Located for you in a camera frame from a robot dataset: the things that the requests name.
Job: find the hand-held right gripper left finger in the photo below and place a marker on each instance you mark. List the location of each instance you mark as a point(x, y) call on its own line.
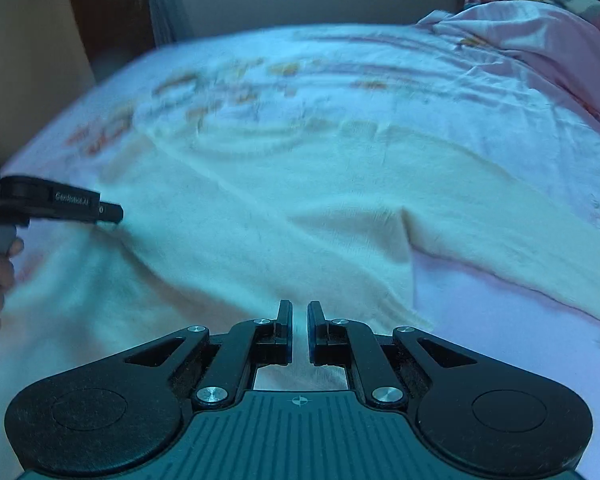
point(286, 340)

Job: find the pink blanket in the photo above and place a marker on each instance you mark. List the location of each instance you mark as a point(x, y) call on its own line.
point(555, 45)

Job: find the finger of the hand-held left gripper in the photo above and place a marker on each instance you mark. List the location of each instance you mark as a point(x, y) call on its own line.
point(111, 213)

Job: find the dark wooden door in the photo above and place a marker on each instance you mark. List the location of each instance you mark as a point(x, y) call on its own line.
point(110, 10)

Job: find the floral bedsheet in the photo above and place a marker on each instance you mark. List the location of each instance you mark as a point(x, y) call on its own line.
point(330, 75)

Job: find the person's left hand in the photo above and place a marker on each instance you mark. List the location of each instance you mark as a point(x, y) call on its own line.
point(0, 275)

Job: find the white knit sweater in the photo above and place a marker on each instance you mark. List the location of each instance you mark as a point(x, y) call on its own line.
point(280, 200)

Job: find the sheer curtain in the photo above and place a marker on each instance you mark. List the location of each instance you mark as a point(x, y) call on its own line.
point(167, 5)

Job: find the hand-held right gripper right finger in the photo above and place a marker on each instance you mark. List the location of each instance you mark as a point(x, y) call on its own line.
point(314, 340)

